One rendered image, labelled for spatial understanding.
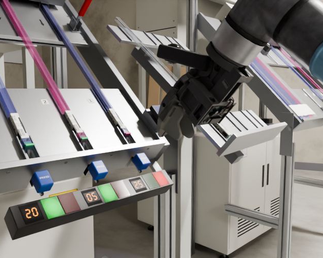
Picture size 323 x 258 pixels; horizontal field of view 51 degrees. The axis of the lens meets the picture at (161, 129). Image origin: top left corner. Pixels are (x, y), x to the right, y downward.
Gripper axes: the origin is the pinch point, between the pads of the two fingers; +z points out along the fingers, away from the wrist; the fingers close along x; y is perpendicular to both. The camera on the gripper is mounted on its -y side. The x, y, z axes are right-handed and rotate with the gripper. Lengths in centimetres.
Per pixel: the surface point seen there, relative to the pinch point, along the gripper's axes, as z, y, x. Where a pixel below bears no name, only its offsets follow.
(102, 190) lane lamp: 10.8, 4.2, -11.1
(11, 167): 7.7, -1.9, -26.5
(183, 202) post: 32.0, 4.0, 28.8
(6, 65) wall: 232, -310, 122
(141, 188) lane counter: 10.8, 5.8, -2.7
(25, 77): 41, -63, 6
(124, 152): 8.6, -1.9, -3.5
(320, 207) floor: 82, 25, 204
